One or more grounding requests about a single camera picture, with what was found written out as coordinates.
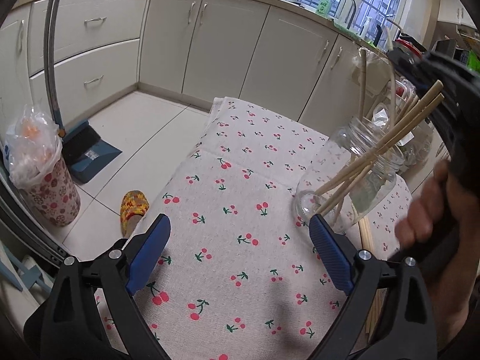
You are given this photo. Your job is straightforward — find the clear glass jar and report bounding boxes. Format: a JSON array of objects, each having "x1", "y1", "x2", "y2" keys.
[{"x1": 292, "y1": 117, "x2": 404, "y2": 233}]

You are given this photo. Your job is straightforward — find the chrome kitchen faucet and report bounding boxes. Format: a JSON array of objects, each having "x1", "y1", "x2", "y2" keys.
[{"x1": 332, "y1": 0, "x2": 357, "y2": 29}]

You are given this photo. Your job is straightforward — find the person's right hand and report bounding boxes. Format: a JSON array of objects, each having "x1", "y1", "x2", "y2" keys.
[{"x1": 394, "y1": 158, "x2": 470, "y2": 248}]

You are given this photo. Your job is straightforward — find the white rolling storage cart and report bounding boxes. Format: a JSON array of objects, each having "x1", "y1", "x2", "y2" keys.
[{"x1": 347, "y1": 80, "x2": 444, "y2": 175}]

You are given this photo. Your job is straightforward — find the yellow patterned slipper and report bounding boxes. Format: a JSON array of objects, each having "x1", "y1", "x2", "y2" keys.
[{"x1": 120, "y1": 190, "x2": 150, "y2": 238}]

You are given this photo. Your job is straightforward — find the green dish soap bottle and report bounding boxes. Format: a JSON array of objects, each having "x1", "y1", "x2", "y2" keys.
[{"x1": 316, "y1": 0, "x2": 331, "y2": 17}]

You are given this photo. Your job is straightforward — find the blue dustpan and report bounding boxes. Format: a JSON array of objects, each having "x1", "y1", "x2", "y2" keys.
[{"x1": 62, "y1": 120, "x2": 122, "y2": 184}]

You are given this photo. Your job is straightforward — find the cherry print tablecloth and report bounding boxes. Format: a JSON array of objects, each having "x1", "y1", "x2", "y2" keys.
[{"x1": 93, "y1": 96, "x2": 413, "y2": 360}]

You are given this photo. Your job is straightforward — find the floral trash bin with bag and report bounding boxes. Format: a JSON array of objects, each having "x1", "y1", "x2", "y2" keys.
[{"x1": 4, "y1": 106, "x2": 80, "y2": 228}]

